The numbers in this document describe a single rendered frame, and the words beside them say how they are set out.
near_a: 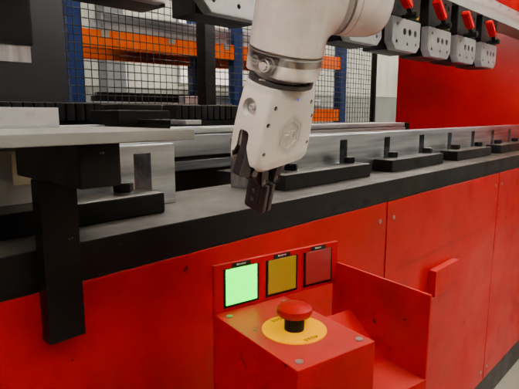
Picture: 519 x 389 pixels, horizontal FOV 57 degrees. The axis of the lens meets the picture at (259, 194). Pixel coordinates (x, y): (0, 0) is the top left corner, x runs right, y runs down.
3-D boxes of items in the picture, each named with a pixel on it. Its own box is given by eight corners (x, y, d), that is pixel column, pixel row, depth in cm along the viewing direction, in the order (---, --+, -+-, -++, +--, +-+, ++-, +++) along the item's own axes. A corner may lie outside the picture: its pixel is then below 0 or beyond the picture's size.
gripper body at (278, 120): (279, 82, 49) (262, 180, 54) (334, 75, 56) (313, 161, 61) (228, 62, 53) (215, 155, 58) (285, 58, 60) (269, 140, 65)
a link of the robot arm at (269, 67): (290, 62, 48) (284, 92, 50) (337, 58, 54) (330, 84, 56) (230, 42, 53) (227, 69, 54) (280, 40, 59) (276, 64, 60)
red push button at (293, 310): (291, 346, 50) (291, 314, 50) (269, 332, 54) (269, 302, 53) (320, 336, 53) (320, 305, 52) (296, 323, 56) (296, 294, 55)
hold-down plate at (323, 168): (285, 191, 88) (285, 174, 88) (263, 187, 92) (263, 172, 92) (370, 176, 110) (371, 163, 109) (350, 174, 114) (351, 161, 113)
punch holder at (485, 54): (479, 65, 161) (483, 14, 158) (454, 67, 167) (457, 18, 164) (495, 69, 172) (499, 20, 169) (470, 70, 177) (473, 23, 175)
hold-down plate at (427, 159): (391, 172, 117) (392, 160, 116) (372, 170, 121) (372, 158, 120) (442, 163, 138) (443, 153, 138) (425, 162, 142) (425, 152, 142)
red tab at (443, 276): (434, 297, 123) (435, 271, 122) (427, 295, 125) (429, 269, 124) (457, 282, 134) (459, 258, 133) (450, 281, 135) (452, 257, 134)
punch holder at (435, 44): (427, 55, 132) (431, -9, 130) (398, 58, 138) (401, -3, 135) (449, 59, 143) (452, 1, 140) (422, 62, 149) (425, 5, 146)
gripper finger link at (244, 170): (228, 165, 54) (249, 185, 58) (266, 109, 55) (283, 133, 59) (221, 161, 54) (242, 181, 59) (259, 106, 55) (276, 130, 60)
